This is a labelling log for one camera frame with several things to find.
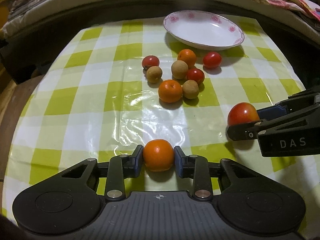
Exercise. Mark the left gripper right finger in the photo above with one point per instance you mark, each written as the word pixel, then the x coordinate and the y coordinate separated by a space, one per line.
pixel 196 168

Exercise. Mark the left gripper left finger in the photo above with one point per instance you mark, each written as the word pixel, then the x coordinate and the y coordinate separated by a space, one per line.
pixel 118 169

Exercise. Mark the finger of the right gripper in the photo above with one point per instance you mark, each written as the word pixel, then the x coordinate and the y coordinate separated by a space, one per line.
pixel 249 131
pixel 293 103

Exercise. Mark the large red-orange tomato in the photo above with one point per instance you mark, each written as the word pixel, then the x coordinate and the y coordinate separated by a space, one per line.
pixel 242 113

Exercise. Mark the orange mandarin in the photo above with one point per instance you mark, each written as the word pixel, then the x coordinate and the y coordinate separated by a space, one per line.
pixel 188 56
pixel 158 155
pixel 170 91

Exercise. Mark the cherry tomato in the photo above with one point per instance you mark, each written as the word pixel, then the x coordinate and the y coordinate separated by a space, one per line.
pixel 150 61
pixel 212 60
pixel 196 74

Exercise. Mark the brown longan front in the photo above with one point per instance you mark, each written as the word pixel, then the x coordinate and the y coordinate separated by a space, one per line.
pixel 190 89

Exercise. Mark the brown longan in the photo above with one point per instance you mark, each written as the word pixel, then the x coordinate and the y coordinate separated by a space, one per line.
pixel 179 69
pixel 154 74
pixel 190 89

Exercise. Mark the green checkered tablecloth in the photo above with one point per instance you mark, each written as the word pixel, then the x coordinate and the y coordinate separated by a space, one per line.
pixel 95 102

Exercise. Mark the brown longan middle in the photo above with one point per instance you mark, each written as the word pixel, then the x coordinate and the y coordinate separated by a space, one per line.
pixel 179 69

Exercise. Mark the brown longan left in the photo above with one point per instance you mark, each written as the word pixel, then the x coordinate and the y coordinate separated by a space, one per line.
pixel 154 74

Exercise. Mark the white floral plate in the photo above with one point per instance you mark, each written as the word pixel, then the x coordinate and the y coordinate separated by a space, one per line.
pixel 203 30

